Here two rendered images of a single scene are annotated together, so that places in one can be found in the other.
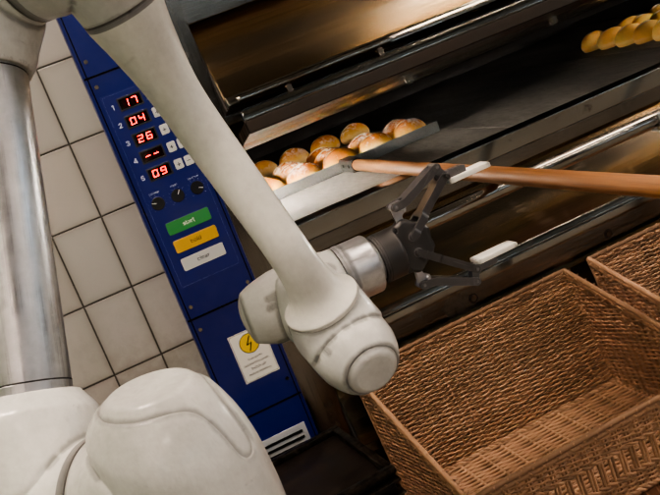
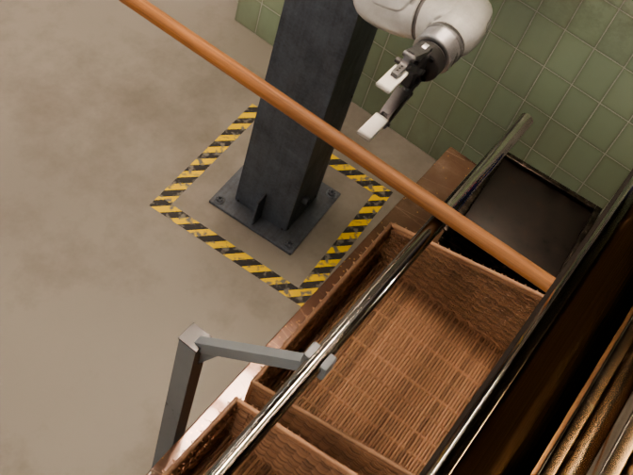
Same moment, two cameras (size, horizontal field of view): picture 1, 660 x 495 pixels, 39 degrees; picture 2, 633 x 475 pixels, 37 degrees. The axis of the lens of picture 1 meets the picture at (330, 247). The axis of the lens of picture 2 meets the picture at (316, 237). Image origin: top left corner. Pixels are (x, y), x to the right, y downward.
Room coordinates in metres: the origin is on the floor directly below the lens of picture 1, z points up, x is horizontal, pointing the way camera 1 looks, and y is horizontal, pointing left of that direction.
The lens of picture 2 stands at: (2.03, -1.32, 2.41)
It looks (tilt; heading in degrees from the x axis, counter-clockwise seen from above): 53 degrees down; 122
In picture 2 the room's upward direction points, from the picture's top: 21 degrees clockwise
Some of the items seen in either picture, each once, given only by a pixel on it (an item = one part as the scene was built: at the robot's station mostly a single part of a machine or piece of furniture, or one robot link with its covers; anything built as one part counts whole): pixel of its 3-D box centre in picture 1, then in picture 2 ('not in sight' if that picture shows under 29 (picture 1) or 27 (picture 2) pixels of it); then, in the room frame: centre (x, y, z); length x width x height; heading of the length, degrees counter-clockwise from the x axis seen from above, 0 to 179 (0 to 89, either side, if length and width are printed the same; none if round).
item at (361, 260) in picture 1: (358, 268); (436, 49); (1.32, -0.03, 1.19); 0.09 x 0.06 x 0.09; 14
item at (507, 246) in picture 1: (493, 251); (372, 126); (1.38, -0.23, 1.13); 0.07 x 0.03 x 0.01; 104
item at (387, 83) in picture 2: (466, 172); (392, 78); (1.38, -0.23, 1.26); 0.07 x 0.03 x 0.01; 104
